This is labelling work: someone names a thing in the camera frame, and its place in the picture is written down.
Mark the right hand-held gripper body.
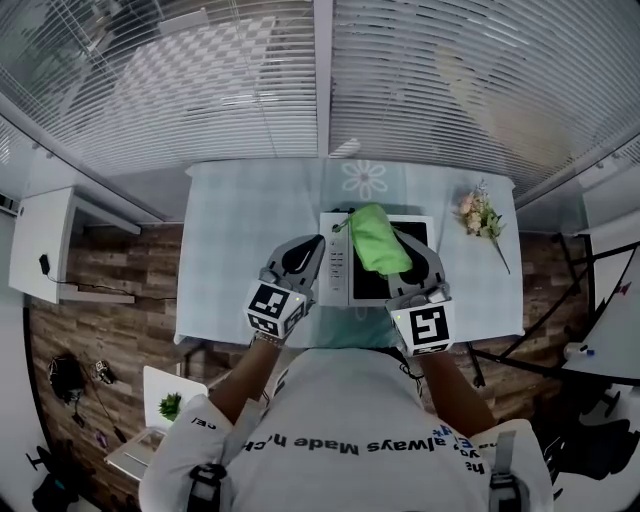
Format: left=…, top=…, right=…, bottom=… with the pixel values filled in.
left=385, top=280, right=456, bottom=359

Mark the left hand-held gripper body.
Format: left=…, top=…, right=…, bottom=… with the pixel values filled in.
left=243, top=267, right=319, bottom=344

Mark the white portable gas stove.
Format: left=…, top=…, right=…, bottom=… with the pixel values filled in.
left=318, top=207, right=435, bottom=307

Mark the green cloth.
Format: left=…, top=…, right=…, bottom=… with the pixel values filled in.
left=332, top=202, right=415, bottom=279

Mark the person's left forearm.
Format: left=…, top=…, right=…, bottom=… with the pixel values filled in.
left=207, top=335, right=281, bottom=429

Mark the person's right forearm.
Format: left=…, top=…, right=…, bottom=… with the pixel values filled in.
left=418, top=349, right=499, bottom=441

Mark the table with light blue tablecloth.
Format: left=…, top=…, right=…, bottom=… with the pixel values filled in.
left=173, top=158, right=525, bottom=349

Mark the pink artificial flower bouquet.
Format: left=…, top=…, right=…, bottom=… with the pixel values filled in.
left=453, top=179, right=512, bottom=275

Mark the black tripod stand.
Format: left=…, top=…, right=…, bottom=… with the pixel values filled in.
left=469, top=232, right=640, bottom=389

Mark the person's white printed t-shirt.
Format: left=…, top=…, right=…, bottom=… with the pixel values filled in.
left=138, top=347, right=554, bottom=512

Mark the white chair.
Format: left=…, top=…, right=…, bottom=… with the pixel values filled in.
left=104, top=364, right=209, bottom=481

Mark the green artificial plant sprig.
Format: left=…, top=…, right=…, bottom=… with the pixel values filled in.
left=157, top=392, right=184, bottom=421

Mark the black bag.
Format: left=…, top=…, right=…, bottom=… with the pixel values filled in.
left=47, top=354, right=86, bottom=404

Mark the white side table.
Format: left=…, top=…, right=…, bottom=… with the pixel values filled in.
left=8, top=186, right=144, bottom=305

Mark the black and grey shoulder strap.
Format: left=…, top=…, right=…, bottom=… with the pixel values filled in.
left=188, top=463, right=227, bottom=512
left=488, top=430, right=530, bottom=512

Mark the white desk with black frame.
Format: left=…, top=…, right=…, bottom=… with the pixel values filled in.
left=559, top=219, right=640, bottom=389

